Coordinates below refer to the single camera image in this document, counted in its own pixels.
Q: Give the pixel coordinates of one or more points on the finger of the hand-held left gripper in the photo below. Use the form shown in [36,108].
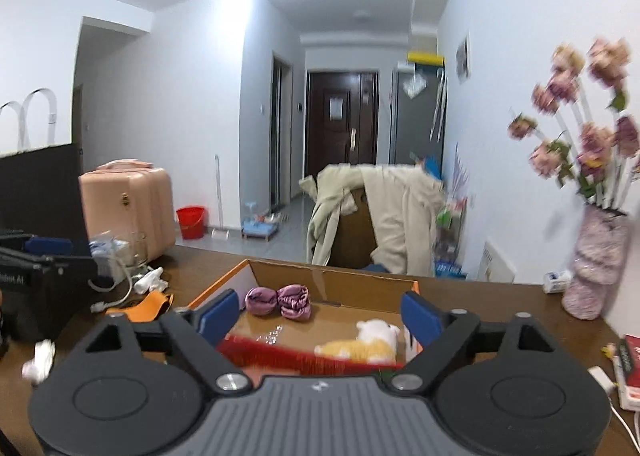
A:
[60,245]

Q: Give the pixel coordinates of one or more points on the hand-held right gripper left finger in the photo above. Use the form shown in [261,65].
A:
[220,313]

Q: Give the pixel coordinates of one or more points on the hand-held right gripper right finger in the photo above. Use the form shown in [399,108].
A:
[420,318]

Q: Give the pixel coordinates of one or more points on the orange red cardboard box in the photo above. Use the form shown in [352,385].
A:
[340,318]

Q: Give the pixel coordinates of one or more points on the blue and white package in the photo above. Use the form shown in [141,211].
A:
[105,251]

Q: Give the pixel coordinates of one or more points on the yellow and white plush toy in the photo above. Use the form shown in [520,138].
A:
[357,348]

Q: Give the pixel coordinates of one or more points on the crumpled white tissue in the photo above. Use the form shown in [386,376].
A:
[40,361]

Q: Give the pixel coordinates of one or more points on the glass jar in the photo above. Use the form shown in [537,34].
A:
[134,251]

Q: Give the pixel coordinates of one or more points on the pink purple satin scrunchie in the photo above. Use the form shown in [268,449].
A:
[295,302]

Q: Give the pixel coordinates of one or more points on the pink hard suitcase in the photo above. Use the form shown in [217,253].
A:
[135,206]

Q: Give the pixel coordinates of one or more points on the small blue stool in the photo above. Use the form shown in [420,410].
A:
[260,228]

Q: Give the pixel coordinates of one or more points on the red bucket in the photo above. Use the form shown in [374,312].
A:
[191,223]

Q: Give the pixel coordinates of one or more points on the white radiator panel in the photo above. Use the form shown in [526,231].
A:
[497,261]

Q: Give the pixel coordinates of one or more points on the beige coat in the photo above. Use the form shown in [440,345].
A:
[400,216]

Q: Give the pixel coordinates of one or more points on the pile of colourful packets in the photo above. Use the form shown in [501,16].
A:
[452,216]

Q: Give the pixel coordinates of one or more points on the brown chair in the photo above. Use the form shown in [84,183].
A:
[355,231]

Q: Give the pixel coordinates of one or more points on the white mop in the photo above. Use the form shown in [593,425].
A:
[218,196]

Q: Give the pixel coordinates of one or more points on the fuzzy pink vase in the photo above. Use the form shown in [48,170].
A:
[595,261]

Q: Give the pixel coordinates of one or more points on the grey refrigerator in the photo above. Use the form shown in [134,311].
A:
[412,131]

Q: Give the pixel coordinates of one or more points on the white power adapter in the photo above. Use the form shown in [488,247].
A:
[601,378]

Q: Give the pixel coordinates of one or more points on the small yellow figure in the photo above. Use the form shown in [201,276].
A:
[609,350]

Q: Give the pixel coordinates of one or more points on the dark brown door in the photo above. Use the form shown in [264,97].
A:
[345,136]

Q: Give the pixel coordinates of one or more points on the white hanging sticks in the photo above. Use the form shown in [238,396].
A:
[439,106]

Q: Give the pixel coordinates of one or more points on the clear plastic bag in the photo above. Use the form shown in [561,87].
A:
[413,85]

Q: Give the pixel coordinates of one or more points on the dried pink flowers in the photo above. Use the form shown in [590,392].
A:
[595,141]

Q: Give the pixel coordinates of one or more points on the yellow box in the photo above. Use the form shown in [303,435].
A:
[425,57]

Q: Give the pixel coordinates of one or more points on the grey metal door frame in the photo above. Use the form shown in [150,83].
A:
[280,131]

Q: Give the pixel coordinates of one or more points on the wall picture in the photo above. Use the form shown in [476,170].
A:
[463,58]

